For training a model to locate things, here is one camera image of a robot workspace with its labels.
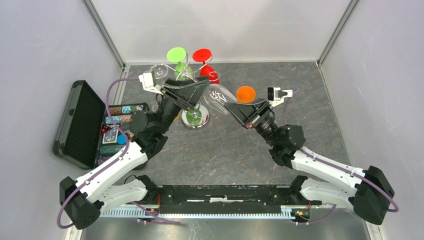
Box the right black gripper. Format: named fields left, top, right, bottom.
left=224, top=98, right=280, bottom=148

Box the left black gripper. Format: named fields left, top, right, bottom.
left=156, top=76, right=212, bottom=135

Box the orange wine glass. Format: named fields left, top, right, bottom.
left=236, top=85, right=256, bottom=104

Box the clear wine glass front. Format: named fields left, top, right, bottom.
left=203, top=84, right=237, bottom=115

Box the clear wine glass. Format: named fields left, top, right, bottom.
left=149, top=63, right=169, bottom=79
left=203, top=84, right=237, bottom=115

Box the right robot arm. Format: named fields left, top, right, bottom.
left=224, top=98, right=400, bottom=225

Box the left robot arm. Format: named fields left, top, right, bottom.
left=56, top=72, right=210, bottom=230

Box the green wine glass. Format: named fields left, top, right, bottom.
left=166, top=47, right=194, bottom=81

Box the yellow wine glass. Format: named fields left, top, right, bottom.
left=173, top=111, right=182, bottom=122

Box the clear wine glass rear left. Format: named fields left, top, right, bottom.
left=149, top=63, right=169, bottom=79

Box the chrome wine glass rack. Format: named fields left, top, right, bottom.
left=162, top=52, right=221, bottom=131

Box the red wine glass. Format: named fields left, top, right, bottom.
left=192, top=48, right=220, bottom=84

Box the black poker chip case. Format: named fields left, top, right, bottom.
left=52, top=80, right=149, bottom=170

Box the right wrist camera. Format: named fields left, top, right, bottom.
left=267, top=86, right=293, bottom=108

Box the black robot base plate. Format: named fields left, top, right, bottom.
left=141, top=184, right=322, bottom=214

